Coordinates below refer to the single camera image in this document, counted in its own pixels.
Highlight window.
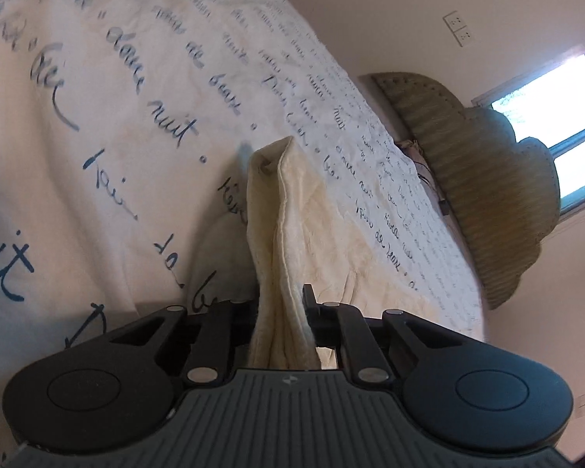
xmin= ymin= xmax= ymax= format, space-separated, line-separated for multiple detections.
xmin=470 ymin=33 xmax=585 ymax=216

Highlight thin black cable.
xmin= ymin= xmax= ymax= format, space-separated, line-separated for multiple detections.
xmin=413 ymin=155 xmax=444 ymax=202

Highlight white script-printed blanket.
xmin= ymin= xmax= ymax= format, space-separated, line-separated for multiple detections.
xmin=0 ymin=0 xmax=487 ymax=468

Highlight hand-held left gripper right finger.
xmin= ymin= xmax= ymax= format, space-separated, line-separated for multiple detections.
xmin=301 ymin=284 xmax=462 ymax=387

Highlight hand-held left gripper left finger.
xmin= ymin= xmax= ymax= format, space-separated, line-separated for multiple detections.
xmin=64 ymin=298 xmax=260 ymax=389

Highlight woven scalloped headboard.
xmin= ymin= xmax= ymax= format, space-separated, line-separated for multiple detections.
xmin=360 ymin=72 xmax=562 ymax=311

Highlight cream pants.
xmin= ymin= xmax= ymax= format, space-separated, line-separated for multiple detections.
xmin=188 ymin=135 xmax=469 ymax=372

